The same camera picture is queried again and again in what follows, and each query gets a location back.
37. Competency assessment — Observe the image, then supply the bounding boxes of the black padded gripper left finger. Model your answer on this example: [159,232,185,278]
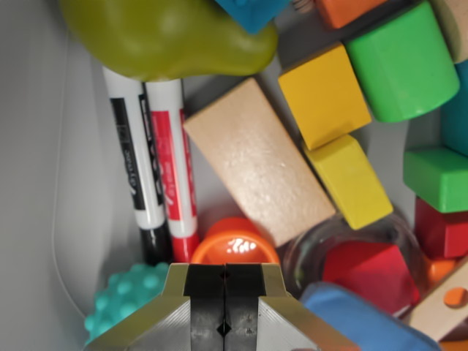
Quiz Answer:
[83,263,226,351]

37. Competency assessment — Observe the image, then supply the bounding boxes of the rounded natural wood block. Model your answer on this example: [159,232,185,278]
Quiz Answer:
[429,0,468,64]

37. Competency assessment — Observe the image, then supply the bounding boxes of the wooden strip with holes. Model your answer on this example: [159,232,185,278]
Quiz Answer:
[405,266,468,344]

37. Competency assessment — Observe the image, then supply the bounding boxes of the blue soft fabric toy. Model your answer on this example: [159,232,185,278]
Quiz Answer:
[299,281,439,351]

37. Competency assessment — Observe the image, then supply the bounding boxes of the clear glass jar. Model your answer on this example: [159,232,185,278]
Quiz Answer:
[283,215,429,319]

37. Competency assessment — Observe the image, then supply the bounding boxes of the grey plastic bin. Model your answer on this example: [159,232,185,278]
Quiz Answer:
[0,0,418,351]

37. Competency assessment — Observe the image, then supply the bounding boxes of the orange plastic cup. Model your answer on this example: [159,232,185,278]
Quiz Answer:
[189,217,281,265]

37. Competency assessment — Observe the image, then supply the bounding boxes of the teal wooden block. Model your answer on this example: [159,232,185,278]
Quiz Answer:
[440,60,468,158]

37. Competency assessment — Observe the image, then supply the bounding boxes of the red dry-erase marker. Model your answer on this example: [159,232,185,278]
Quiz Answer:
[142,78,200,263]

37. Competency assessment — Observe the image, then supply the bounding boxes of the black padded gripper right finger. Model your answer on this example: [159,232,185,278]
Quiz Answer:
[224,263,361,351]

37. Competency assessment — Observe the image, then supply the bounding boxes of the long natural wood block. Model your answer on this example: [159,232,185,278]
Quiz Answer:
[182,77,336,248]

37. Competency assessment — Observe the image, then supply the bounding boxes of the green wooden cylinder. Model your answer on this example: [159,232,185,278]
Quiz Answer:
[345,1,461,124]

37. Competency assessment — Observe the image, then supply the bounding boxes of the red block inside jar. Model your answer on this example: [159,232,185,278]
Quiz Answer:
[323,241,421,315]

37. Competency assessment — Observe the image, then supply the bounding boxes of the teal embossed rubber cube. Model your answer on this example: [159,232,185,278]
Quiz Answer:
[214,0,293,34]

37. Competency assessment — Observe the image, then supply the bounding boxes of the black dry-erase marker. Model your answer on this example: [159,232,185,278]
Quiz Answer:
[102,65,173,266]

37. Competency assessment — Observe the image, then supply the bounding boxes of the light yellow wooden block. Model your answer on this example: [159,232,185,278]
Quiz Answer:
[302,134,394,230]

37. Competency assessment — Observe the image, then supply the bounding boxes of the teal bumpy rubber ball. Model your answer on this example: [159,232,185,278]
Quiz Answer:
[83,262,171,347]

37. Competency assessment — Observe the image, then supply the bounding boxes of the dark yellow wooden cube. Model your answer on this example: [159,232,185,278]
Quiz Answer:
[277,42,373,151]

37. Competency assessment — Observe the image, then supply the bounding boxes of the red wooden block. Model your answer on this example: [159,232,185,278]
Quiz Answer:
[415,197,468,260]

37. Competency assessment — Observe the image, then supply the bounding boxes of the orange round peg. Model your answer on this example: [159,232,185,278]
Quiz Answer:
[444,287,468,308]

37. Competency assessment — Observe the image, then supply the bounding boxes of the green wooden block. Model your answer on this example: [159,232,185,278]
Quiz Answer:
[403,146,468,214]

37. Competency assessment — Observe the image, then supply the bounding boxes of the orange wooden rectangular block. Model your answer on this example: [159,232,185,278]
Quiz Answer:
[316,0,388,29]

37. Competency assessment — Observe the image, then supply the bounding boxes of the olive green pear toy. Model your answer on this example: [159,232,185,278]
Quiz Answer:
[58,0,279,82]

